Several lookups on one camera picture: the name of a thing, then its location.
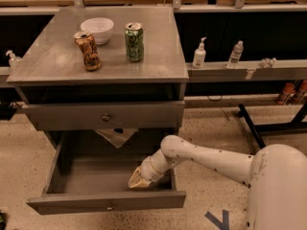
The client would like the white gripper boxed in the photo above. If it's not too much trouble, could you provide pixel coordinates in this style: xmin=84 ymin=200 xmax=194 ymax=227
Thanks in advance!
xmin=128 ymin=150 xmax=174 ymax=189

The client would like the grey drawer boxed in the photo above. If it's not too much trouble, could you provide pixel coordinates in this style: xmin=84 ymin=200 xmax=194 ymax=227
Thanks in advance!
xmin=22 ymin=101 xmax=184 ymax=130
xmin=27 ymin=129 xmax=186 ymax=215

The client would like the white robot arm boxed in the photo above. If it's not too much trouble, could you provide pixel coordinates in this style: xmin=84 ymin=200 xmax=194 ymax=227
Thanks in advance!
xmin=129 ymin=135 xmax=307 ymax=230

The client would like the beige paper in drawer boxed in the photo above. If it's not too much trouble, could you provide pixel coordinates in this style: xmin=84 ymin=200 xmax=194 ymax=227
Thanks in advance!
xmin=95 ymin=128 xmax=138 ymax=149

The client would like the grey top drawer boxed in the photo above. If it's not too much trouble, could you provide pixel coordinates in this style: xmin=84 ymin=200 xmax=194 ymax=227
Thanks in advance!
xmin=22 ymin=101 xmax=184 ymax=130

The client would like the grey drawer cabinet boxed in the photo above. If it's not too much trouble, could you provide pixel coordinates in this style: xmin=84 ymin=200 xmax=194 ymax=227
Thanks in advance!
xmin=7 ymin=6 xmax=188 ymax=145

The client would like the white pump lotion bottle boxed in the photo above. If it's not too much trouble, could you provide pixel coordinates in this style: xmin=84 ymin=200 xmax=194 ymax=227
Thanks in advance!
xmin=192 ymin=37 xmax=206 ymax=68

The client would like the green soda can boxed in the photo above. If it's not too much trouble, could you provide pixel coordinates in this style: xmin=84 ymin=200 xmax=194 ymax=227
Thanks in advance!
xmin=125 ymin=22 xmax=144 ymax=62

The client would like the crushed gold soda can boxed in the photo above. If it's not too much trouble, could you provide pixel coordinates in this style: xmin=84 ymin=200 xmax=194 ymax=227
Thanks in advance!
xmin=74 ymin=31 xmax=101 ymax=71

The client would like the white bowl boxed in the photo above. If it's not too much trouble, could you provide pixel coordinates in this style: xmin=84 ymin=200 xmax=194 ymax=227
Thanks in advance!
xmin=81 ymin=17 xmax=114 ymax=45

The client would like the clear plastic water bottle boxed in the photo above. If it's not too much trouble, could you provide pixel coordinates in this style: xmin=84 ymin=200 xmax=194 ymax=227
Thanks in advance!
xmin=227 ymin=40 xmax=244 ymax=69

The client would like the clear pump sanitizer bottle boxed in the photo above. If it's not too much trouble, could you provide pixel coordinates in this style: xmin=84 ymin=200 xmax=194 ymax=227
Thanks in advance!
xmin=6 ymin=50 xmax=21 ymax=68

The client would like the black metal stand leg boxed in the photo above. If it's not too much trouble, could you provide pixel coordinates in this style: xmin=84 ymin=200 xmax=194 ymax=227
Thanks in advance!
xmin=238 ymin=103 xmax=307 ymax=149

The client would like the crumpled plastic wrapper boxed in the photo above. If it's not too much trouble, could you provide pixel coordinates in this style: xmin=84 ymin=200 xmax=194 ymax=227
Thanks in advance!
xmin=260 ymin=57 xmax=276 ymax=68

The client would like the orange spray bottle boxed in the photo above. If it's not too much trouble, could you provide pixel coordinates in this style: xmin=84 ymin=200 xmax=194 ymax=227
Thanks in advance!
xmin=275 ymin=82 xmax=295 ymax=104
xmin=292 ymin=80 xmax=307 ymax=103

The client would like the grey metal rail shelf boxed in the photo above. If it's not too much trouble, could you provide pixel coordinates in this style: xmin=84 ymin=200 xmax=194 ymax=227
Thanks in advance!
xmin=186 ymin=59 xmax=307 ymax=83

